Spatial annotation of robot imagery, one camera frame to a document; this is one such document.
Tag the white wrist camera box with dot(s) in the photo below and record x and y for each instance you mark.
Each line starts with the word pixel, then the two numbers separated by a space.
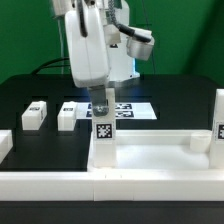
pixel 140 45

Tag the fiducial marker sheet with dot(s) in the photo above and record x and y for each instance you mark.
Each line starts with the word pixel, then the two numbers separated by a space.
pixel 129 110

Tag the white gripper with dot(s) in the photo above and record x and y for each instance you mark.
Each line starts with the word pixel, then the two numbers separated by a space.
pixel 88 54

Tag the white block left edge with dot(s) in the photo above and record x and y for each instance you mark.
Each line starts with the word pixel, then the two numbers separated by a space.
pixel 6 143

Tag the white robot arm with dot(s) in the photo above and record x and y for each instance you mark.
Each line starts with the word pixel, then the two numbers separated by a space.
pixel 114 15

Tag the white front barrier wall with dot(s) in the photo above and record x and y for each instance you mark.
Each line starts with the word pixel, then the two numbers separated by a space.
pixel 138 186

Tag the white desk top tray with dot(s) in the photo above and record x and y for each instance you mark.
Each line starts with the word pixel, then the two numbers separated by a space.
pixel 154 150

